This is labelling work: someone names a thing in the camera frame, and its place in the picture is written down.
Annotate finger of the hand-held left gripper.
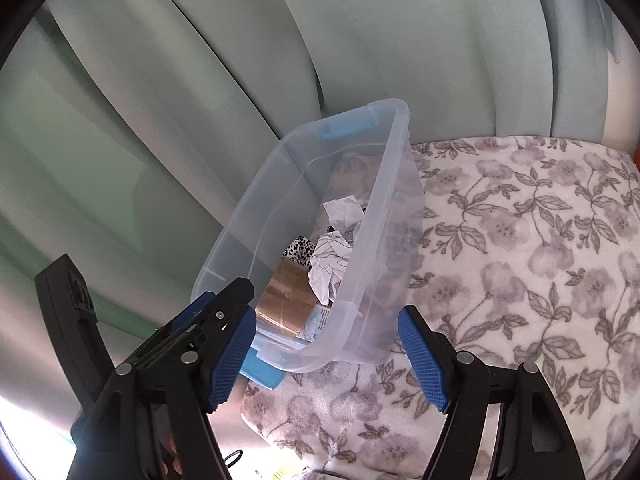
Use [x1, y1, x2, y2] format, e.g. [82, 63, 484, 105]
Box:
[170, 292, 217, 335]
[125, 277, 255, 367]

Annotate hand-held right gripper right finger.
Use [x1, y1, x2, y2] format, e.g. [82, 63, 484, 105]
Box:
[397, 305, 576, 480]

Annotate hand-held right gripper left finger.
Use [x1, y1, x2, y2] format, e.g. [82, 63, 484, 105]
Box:
[67, 305, 257, 480]

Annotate brown packing tape roll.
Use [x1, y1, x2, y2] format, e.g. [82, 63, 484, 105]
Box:
[254, 260, 321, 341]

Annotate leopard print scrunchie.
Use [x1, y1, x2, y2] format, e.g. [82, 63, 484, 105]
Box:
[282, 236, 317, 268]

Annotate white blue small packet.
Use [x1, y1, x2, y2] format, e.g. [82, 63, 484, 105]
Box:
[299, 305, 332, 345]

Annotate large white paper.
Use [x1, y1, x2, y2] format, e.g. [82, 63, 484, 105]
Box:
[307, 230, 355, 306]

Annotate small white paper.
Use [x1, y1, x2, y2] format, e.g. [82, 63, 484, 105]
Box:
[322, 197, 366, 233]

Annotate clear plastic container blue latches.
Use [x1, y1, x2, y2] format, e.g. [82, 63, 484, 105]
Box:
[191, 99, 426, 391]

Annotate grey floral blanket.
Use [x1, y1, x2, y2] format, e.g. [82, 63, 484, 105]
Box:
[240, 136, 640, 480]

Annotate green curtain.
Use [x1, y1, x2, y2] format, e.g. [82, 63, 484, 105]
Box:
[0, 0, 640, 411]

